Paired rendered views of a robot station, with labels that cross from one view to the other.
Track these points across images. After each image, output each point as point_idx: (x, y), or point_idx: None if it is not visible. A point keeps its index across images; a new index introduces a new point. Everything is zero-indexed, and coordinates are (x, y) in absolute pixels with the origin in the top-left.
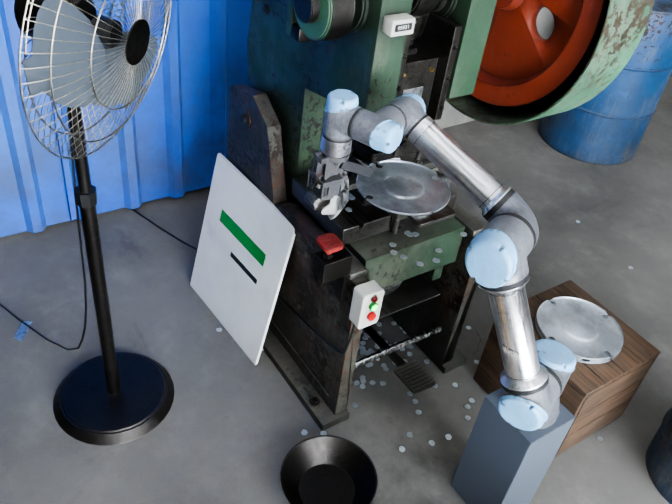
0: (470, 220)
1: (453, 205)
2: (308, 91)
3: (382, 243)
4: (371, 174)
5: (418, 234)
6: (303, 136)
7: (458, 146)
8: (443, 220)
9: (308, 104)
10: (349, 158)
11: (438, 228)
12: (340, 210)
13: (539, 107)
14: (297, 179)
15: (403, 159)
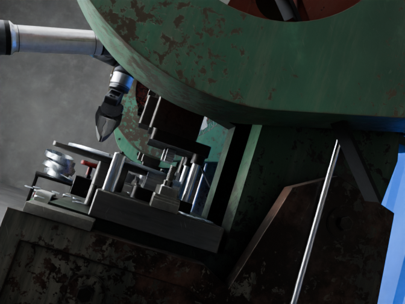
0: (54, 207)
1: (90, 206)
2: (228, 133)
3: (84, 201)
4: (103, 99)
5: (73, 201)
6: (214, 177)
7: (65, 28)
8: (76, 208)
9: (224, 145)
10: (116, 93)
11: (68, 203)
12: (96, 126)
13: (129, 26)
14: (190, 212)
15: (200, 220)
